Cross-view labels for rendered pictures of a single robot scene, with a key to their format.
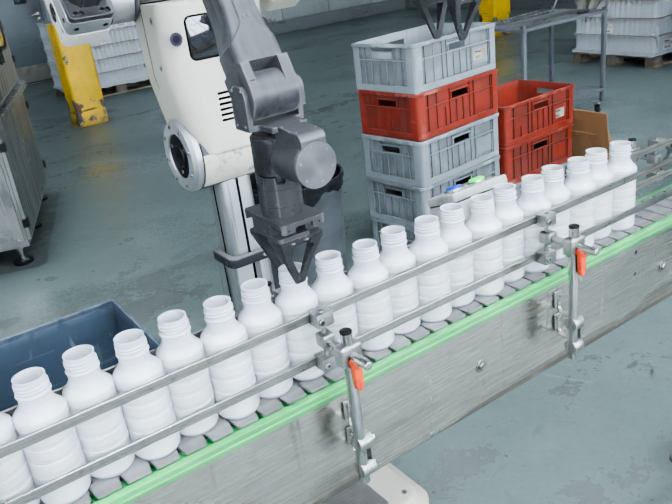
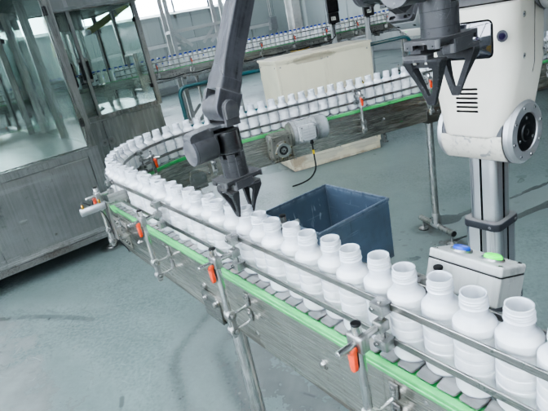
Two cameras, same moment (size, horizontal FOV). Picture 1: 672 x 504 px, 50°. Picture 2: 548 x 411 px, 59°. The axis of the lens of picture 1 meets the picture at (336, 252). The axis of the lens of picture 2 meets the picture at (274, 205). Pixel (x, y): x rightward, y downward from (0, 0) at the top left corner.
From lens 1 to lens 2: 138 cm
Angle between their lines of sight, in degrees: 81
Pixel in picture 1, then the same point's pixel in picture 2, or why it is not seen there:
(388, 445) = (270, 343)
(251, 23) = (216, 67)
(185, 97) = not seen: hidden behind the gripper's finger
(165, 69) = not seen: hidden behind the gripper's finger
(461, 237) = (320, 262)
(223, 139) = (455, 125)
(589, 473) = not seen: outside the picture
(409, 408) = (279, 336)
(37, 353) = (352, 203)
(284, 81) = (212, 103)
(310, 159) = (187, 149)
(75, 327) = (369, 201)
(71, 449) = (179, 220)
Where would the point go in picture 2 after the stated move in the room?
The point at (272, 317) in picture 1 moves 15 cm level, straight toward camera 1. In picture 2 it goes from (226, 223) to (165, 239)
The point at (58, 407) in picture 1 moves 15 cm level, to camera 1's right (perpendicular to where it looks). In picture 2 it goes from (176, 202) to (170, 222)
